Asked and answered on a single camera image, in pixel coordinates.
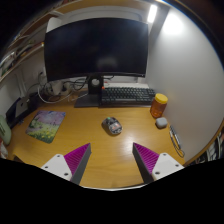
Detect floral print mouse pad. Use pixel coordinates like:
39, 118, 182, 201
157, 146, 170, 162
25, 110, 67, 144

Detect black box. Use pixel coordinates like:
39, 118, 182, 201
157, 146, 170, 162
4, 93, 41, 129

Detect black computer monitor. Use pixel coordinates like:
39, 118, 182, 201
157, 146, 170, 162
43, 17, 150, 108

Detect white power strip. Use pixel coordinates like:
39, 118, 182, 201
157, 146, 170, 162
49, 79, 73, 96

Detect white cable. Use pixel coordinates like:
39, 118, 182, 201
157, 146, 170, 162
37, 87, 79, 104

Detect transparent computer mouse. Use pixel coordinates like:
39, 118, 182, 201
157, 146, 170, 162
101, 116, 124, 136

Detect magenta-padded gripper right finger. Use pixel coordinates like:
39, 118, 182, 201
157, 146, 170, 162
132, 142, 185, 184

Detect silver mini computer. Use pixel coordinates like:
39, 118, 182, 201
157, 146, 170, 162
14, 97, 30, 118

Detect white strip light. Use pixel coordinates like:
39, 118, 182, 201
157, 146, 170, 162
146, 3, 159, 24

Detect orange jar with yellow lid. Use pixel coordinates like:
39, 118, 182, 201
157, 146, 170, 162
149, 93, 169, 119

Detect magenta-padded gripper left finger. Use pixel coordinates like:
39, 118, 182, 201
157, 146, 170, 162
40, 142, 92, 186

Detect dark pens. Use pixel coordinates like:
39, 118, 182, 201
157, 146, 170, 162
168, 124, 185, 158

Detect white earbuds case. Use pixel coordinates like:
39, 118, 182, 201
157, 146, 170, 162
155, 116, 169, 130

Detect wooden wall shelf unit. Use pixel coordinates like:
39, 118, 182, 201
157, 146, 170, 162
0, 9, 64, 83

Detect dark grey keyboard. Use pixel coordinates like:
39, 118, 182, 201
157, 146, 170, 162
100, 86, 157, 108

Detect black cable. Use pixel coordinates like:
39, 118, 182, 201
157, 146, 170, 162
63, 78, 89, 93

